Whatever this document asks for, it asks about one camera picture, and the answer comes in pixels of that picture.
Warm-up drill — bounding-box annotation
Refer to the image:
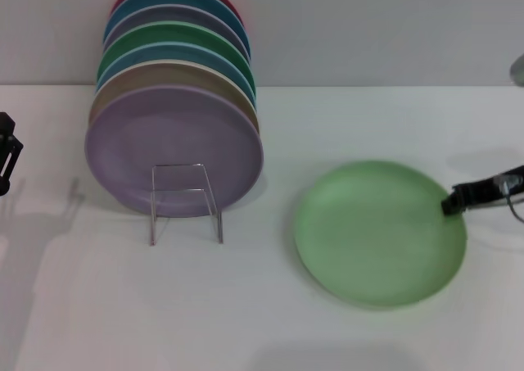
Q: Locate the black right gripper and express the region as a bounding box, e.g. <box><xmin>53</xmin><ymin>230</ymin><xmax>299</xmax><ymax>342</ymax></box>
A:
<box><xmin>440</xmin><ymin>165</ymin><xmax>524</xmax><ymax>218</ymax></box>

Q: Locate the light green plate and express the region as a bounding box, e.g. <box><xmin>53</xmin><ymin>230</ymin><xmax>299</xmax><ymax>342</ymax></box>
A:
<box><xmin>293</xmin><ymin>160</ymin><xmax>468</xmax><ymax>311</ymax></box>

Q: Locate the lilac plate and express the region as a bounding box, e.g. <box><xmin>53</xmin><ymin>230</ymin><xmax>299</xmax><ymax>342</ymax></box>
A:
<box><xmin>84</xmin><ymin>84</ymin><xmax>264</xmax><ymax>219</ymax></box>

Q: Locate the beige plate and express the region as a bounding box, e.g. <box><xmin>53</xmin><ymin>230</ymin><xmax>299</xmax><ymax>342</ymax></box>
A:
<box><xmin>88</xmin><ymin>58</ymin><xmax>261</xmax><ymax>135</ymax></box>

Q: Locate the light blue plate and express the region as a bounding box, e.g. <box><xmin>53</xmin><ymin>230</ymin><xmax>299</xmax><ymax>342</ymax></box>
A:
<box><xmin>94</xmin><ymin>41</ymin><xmax>258</xmax><ymax>102</ymax></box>

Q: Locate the dark green plate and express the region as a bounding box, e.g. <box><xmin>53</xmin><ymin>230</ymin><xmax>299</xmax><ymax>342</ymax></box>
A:
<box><xmin>96</xmin><ymin>20</ymin><xmax>257</xmax><ymax>98</ymax></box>

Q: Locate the clear plate rack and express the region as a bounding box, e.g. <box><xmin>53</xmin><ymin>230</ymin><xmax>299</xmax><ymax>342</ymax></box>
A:
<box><xmin>149</xmin><ymin>164</ymin><xmax>224</xmax><ymax>247</ymax></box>

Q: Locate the grey purple plate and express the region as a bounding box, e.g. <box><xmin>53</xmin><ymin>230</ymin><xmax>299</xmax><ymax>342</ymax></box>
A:
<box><xmin>102</xmin><ymin>3</ymin><xmax>252</xmax><ymax>61</ymax></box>

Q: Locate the right gripper cable connector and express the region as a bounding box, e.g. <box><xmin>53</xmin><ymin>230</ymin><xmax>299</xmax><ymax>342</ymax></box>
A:
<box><xmin>495</xmin><ymin>174</ymin><xmax>524</xmax><ymax>224</ymax></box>

